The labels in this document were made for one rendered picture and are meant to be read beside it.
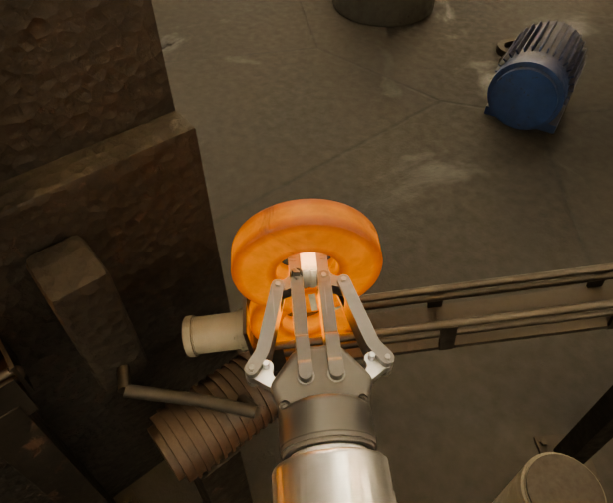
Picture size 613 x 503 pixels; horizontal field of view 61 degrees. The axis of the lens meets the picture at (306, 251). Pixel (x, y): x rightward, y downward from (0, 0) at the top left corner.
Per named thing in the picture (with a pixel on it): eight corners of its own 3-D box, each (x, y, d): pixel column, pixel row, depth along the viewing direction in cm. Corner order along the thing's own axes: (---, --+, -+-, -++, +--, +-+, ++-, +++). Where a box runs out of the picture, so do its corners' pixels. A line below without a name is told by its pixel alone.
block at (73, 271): (77, 349, 86) (17, 253, 69) (121, 323, 90) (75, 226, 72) (106, 395, 81) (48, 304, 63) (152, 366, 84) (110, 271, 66)
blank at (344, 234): (213, 208, 49) (212, 235, 47) (377, 185, 48) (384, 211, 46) (247, 297, 61) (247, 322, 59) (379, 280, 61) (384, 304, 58)
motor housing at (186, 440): (190, 508, 122) (133, 407, 82) (266, 448, 132) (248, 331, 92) (221, 557, 116) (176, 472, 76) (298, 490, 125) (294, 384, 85)
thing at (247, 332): (256, 330, 83) (242, 289, 75) (259, 330, 83) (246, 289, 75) (256, 372, 78) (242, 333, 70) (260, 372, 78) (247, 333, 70)
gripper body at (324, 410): (276, 478, 43) (271, 373, 48) (378, 469, 43) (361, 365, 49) (271, 448, 37) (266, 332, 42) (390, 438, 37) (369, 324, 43)
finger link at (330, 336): (327, 376, 42) (344, 375, 42) (316, 265, 49) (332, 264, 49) (325, 396, 45) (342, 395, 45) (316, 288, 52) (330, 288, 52)
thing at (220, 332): (194, 330, 80) (183, 307, 76) (252, 322, 80) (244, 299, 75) (191, 365, 76) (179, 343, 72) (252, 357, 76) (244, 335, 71)
